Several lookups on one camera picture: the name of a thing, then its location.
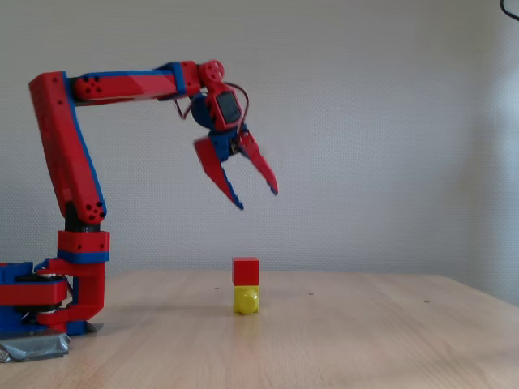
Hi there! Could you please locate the red cube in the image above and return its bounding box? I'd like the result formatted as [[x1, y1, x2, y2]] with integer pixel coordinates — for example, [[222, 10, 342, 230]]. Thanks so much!
[[231, 256, 261, 288]]

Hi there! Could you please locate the grey duct tape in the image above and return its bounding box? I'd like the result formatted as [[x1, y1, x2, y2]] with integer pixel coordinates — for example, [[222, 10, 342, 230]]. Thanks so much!
[[0, 321, 105, 363]]

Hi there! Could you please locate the red and blue robot base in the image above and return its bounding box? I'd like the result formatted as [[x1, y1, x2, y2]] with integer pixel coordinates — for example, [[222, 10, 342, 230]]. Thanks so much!
[[0, 262, 87, 340]]

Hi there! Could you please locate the black cable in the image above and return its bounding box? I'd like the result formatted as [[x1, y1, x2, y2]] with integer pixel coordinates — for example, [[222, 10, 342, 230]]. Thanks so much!
[[499, 0, 519, 23]]

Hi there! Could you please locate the red black servo wire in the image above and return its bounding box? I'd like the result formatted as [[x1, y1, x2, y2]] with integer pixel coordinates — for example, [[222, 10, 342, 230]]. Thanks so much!
[[174, 82, 251, 131]]

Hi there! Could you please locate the yellow cube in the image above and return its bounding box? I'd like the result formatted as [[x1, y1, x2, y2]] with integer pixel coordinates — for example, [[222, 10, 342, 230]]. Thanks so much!
[[232, 284, 261, 318]]

